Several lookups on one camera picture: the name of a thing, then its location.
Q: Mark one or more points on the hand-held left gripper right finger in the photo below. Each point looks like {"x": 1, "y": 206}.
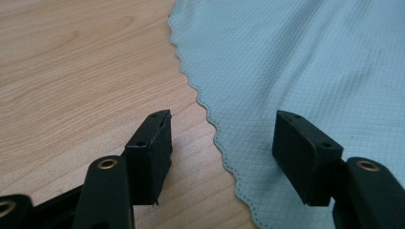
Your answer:
{"x": 302, "y": 159}

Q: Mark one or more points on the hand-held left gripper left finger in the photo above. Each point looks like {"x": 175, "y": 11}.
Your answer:
{"x": 149, "y": 159}

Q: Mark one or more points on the teal microfibre cloth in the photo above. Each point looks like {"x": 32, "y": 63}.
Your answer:
{"x": 286, "y": 63}

